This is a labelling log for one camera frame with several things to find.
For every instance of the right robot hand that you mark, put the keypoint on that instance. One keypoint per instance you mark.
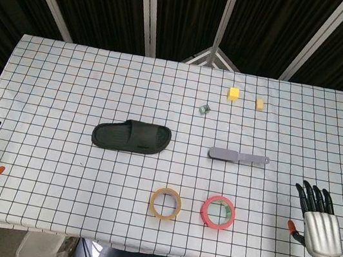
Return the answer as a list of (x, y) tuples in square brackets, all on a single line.
[(321, 233)]

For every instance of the small green cube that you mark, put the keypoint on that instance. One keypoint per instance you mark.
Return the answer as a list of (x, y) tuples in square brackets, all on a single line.
[(204, 109)]

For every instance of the red tape roll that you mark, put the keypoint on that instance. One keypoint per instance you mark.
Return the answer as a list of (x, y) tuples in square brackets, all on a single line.
[(204, 217)]

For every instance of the checkered white tablecloth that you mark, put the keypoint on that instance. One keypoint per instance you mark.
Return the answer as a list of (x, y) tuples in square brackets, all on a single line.
[(67, 86)]

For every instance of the aluminium frame corner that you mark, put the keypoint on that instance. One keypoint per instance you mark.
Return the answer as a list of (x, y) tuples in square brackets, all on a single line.
[(214, 55)]

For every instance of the grey card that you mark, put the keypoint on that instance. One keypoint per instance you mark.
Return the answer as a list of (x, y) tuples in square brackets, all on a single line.
[(223, 154)]

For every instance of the orange-yellow foam block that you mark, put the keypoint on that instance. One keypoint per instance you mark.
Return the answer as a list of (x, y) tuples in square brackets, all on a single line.
[(260, 105)]

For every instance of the yellow tape roll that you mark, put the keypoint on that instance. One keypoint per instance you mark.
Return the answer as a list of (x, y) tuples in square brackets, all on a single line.
[(153, 205)]

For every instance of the black rubber slipper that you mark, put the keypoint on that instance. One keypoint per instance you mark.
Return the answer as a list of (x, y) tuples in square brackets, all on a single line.
[(131, 136)]

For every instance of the yellow foam cube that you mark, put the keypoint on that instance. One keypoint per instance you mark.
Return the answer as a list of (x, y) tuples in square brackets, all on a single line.
[(233, 94)]

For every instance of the clear plastic container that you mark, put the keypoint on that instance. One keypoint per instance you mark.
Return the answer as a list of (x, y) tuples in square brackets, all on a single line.
[(38, 247)]

